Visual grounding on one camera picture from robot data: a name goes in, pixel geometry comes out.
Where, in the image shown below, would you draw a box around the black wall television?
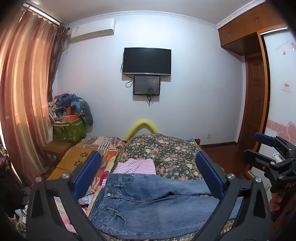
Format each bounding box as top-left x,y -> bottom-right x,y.
122,47 -> 172,76

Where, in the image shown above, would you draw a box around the patchwork bed sheet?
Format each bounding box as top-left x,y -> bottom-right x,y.
72,136 -> 126,195

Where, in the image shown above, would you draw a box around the brown patterned curtain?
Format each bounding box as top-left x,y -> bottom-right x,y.
47,22 -> 68,102

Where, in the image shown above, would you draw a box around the dark floral blanket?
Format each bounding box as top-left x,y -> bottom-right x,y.
104,133 -> 238,241

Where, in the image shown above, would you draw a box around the person's right hand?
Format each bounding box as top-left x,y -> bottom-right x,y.
270,192 -> 286,213

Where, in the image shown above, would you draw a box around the brown wooden door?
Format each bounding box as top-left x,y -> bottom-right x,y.
238,52 -> 266,144

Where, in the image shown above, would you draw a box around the wooden stool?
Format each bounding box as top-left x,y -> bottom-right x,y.
42,141 -> 72,167

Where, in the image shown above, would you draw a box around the pile of clothes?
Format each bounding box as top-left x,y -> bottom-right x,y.
47,93 -> 93,126

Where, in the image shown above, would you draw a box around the pink striped garment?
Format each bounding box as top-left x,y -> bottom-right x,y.
113,158 -> 156,175

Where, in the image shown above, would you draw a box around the pink striped curtain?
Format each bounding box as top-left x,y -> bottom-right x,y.
0,7 -> 58,186

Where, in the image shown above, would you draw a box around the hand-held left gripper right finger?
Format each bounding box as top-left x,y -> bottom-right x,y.
195,151 -> 272,241

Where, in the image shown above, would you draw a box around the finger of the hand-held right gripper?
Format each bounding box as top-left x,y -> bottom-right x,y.
243,149 -> 273,172
254,133 -> 281,149

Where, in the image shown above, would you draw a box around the wooden overhead cabinet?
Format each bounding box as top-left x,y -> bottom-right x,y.
217,2 -> 289,56

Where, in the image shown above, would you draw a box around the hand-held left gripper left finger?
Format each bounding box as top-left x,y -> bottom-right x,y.
25,151 -> 102,241

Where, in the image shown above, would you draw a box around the white air conditioner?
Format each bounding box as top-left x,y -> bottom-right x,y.
69,18 -> 116,42

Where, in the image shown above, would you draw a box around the crumpled white cloth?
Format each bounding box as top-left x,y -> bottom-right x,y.
77,193 -> 93,209

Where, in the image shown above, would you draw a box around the small black monitor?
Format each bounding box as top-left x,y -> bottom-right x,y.
133,75 -> 161,95

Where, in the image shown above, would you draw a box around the blue jeans pants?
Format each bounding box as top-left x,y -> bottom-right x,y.
89,173 -> 243,239

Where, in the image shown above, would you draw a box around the metal curtain rod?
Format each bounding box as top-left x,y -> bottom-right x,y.
24,2 -> 70,26

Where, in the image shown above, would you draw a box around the yellow foam tube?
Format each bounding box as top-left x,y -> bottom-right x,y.
126,119 -> 159,141

